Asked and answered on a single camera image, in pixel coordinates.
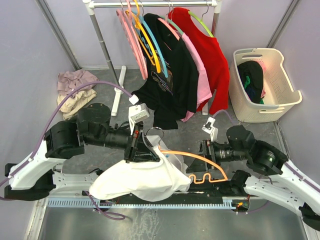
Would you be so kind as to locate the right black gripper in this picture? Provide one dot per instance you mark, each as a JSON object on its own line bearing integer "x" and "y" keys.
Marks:
{"x": 206, "y": 149}

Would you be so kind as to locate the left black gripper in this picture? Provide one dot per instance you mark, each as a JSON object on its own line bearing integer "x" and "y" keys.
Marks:
{"x": 138, "y": 150}

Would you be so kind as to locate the white t shirt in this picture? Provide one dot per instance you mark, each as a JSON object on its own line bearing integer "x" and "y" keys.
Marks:
{"x": 149, "y": 181}

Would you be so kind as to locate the orange wavy hanger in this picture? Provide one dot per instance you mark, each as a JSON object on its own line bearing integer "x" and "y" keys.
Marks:
{"x": 192, "y": 176}

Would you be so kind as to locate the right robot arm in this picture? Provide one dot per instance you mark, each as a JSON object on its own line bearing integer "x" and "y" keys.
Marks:
{"x": 286, "y": 185}

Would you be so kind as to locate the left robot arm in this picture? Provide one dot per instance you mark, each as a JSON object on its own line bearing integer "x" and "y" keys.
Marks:
{"x": 34, "y": 178}

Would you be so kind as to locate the black t shirt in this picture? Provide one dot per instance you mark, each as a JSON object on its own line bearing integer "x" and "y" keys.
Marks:
{"x": 172, "y": 96}

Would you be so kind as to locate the pink t shirt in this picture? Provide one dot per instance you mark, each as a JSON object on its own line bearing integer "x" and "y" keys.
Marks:
{"x": 203, "y": 87}

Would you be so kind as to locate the blue hanger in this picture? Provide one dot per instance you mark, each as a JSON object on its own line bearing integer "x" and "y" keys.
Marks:
{"x": 164, "y": 73}

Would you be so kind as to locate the red t shirt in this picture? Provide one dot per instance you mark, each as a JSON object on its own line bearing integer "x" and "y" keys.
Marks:
{"x": 209, "y": 50}

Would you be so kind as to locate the salmon hanger holding shirt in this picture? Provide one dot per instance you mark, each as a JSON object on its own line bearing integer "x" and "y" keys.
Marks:
{"x": 165, "y": 22}

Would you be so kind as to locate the yellow hanger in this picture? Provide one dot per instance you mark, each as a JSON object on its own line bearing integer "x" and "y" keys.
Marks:
{"x": 145, "y": 35}

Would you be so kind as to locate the pink wavy hanger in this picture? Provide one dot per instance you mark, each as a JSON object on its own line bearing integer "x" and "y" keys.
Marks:
{"x": 130, "y": 33}

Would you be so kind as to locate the green hanger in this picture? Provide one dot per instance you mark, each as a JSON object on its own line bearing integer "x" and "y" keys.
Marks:
{"x": 200, "y": 20}

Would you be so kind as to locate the white clothes rack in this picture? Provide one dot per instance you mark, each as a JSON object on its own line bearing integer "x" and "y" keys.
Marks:
{"x": 91, "y": 5}

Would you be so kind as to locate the beige crumpled cloth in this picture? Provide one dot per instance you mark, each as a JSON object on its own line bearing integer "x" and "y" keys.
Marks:
{"x": 76, "y": 102}

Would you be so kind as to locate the mauve crumpled cloth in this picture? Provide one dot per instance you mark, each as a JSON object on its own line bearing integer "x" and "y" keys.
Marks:
{"x": 70, "y": 80}

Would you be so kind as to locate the dark clothes in basket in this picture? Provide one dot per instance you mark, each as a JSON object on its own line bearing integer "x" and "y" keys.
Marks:
{"x": 252, "y": 78}

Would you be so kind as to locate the cream laundry basket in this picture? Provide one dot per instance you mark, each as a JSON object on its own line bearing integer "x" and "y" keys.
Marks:
{"x": 279, "y": 96}

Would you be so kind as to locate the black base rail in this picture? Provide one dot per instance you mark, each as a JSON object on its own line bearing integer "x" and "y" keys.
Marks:
{"x": 221, "y": 195}

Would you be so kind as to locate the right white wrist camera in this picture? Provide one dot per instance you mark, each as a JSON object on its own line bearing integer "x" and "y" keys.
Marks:
{"x": 210, "y": 129}

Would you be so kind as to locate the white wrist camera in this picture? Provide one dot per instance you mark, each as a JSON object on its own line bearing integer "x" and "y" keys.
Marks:
{"x": 210, "y": 129}
{"x": 136, "y": 113}

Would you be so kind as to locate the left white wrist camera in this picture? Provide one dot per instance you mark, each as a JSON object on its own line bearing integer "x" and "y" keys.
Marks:
{"x": 136, "y": 113}

